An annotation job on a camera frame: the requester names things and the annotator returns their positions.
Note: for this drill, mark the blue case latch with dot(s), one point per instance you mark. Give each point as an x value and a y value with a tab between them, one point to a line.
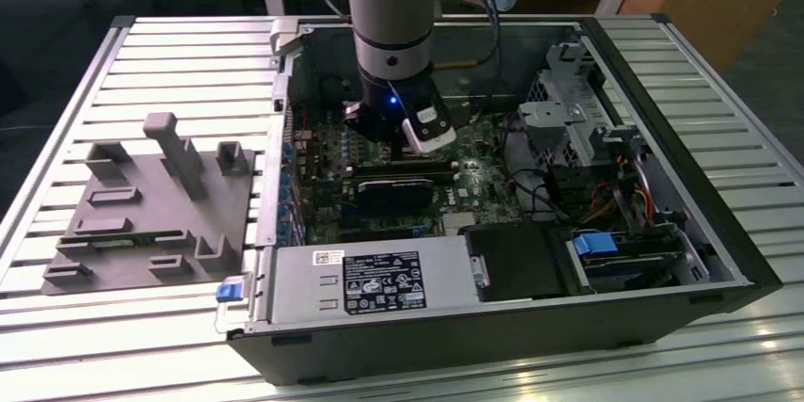
227	292

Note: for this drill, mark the green motherboard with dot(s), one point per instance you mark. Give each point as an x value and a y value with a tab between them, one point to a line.
490	185

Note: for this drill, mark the black RAM slot bank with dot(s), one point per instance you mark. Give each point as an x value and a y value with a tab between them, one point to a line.
402	171

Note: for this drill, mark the black fan shroud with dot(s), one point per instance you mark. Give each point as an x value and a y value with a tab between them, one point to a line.
515	261

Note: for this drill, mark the CPU socket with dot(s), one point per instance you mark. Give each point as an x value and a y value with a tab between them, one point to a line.
385	155

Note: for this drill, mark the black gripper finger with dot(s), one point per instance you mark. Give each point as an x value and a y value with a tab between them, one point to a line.
401	150

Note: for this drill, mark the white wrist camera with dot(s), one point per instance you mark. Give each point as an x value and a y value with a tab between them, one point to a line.
434	136

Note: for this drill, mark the grey power supply unit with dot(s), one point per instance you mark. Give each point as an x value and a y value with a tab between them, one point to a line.
302	279

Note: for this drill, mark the blue disk carrier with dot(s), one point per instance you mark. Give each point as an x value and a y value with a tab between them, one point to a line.
597	246

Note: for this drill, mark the black graphics card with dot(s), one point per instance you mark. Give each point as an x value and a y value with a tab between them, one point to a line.
393	195

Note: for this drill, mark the black open PC case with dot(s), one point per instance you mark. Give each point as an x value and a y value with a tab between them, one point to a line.
441	350

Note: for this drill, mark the metal drive cage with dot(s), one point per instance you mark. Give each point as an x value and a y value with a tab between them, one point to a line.
553	115

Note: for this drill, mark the grey parts rack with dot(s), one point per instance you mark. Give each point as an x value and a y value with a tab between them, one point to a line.
158	213

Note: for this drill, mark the silver chipset heatsink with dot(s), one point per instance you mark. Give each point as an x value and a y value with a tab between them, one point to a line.
458	222

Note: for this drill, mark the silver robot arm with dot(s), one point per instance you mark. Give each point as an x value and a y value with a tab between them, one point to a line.
390	11

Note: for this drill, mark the small dark wrist camera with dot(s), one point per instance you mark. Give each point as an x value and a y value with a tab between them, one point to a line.
354	112

